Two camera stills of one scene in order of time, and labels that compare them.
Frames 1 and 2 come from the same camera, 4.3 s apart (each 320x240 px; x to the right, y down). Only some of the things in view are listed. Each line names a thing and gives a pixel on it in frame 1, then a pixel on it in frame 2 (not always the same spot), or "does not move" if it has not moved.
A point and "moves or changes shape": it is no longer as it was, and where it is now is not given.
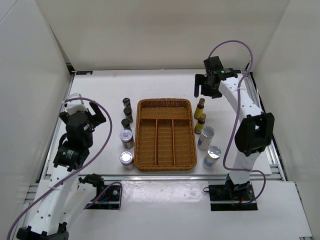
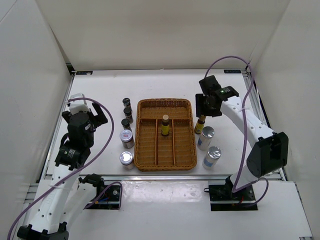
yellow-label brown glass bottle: x=199 y=108 moves or changes shape
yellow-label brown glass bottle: x=199 y=126 does not move
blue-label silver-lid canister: x=213 y=153 does not move
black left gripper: x=97 y=118 does not move
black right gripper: x=199 y=80 → x=200 y=109
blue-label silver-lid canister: x=204 y=141 does not move
